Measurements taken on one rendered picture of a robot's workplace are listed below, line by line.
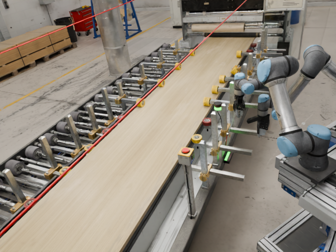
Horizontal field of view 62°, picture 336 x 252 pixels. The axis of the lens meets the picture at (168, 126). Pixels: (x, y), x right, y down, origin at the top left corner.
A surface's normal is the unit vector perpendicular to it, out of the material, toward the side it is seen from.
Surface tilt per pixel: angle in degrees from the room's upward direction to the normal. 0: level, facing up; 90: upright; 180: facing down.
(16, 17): 90
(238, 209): 0
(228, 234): 0
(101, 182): 0
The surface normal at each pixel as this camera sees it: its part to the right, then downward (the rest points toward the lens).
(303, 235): -0.12, -0.83
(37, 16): 0.88, 0.16
